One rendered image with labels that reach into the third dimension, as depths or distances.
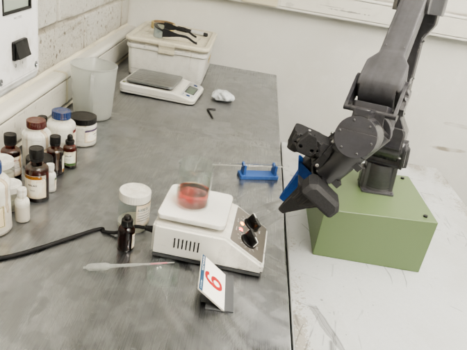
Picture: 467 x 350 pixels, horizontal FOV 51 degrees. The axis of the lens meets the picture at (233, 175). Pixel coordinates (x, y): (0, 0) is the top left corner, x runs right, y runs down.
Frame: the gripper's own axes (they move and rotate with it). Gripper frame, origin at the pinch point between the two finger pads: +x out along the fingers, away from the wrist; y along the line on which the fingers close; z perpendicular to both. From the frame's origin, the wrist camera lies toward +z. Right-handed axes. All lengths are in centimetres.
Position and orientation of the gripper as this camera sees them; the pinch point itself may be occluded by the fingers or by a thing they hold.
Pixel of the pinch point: (295, 192)
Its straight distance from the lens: 81.4
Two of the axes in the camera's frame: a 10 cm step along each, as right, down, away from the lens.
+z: -7.2, -6.5, -2.3
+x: -6.8, 6.1, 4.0
